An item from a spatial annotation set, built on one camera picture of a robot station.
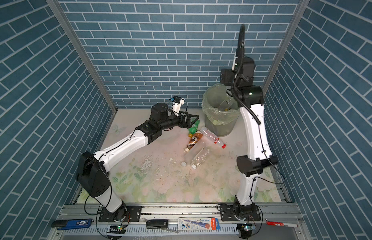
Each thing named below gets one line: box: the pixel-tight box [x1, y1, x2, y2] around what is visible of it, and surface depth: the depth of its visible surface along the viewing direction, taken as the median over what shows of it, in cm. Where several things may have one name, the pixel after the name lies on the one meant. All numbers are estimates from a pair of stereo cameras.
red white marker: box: [266, 221, 298, 228], surface depth 72 cm
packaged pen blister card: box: [177, 217, 221, 231], surface depth 72 cm
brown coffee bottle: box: [183, 131, 204, 153], surface depth 99 cm
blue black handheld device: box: [51, 218, 94, 230], surface depth 69 cm
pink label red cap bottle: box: [200, 126, 227, 149], surface depth 101 cm
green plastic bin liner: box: [201, 83, 240, 126], surface depth 93 cm
